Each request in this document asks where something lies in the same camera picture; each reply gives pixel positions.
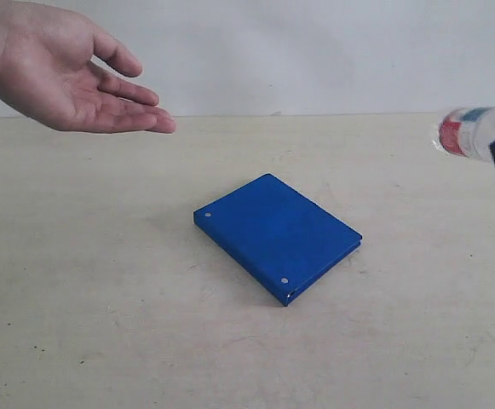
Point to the plastic water bottle red label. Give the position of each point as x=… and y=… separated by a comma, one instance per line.
x=466, y=132

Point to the blue ring binder notebook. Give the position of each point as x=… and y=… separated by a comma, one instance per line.
x=284, y=240

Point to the person's open hand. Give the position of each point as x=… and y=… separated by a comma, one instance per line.
x=62, y=70

